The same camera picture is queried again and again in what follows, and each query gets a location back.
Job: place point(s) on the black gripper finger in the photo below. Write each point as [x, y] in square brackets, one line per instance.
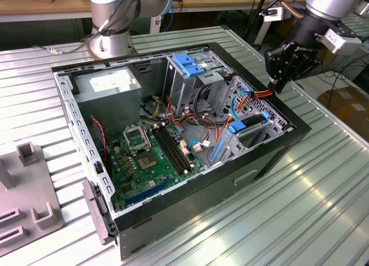
[305, 67]
[276, 64]

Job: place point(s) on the hard disk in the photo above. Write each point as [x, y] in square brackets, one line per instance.
[237, 127]

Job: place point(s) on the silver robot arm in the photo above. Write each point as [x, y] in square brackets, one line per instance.
[115, 44]

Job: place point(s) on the metal disk bay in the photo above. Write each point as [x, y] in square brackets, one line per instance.
[235, 149]

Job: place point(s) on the large brown cardboard box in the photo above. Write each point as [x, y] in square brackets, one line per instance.
[346, 110]

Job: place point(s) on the wooden desk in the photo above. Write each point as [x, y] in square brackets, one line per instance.
[225, 2]

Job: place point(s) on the blue plastic drive latch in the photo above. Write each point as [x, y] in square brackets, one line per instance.
[187, 65]

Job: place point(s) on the metal optical drive cage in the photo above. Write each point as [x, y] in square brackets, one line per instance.
[184, 90]

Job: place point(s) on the black RAM slot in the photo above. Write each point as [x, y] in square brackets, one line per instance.
[172, 150]
[169, 152]
[179, 146]
[176, 148]

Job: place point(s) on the metal locking lever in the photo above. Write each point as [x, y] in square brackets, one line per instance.
[147, 139]

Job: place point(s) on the black open PC case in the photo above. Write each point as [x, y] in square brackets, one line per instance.
[201, 196]

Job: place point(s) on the green motherboard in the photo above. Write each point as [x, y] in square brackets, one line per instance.
[161, 176]

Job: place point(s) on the white power supply label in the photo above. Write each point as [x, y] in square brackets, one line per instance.
[112, 82]

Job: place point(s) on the grey power supply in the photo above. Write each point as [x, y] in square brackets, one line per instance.
[109, 110]

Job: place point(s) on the blue expansion slot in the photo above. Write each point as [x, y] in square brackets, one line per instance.
[147, 192]

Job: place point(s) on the black chipset chip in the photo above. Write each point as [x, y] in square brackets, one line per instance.
[126, 188]

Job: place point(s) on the black case fan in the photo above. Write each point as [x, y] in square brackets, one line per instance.
[99, 150]

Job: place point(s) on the grey parts rack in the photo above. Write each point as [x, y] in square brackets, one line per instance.
[29, 191]

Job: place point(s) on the white camera box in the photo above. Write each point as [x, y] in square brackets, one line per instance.
[272, 14]
[341, 42]

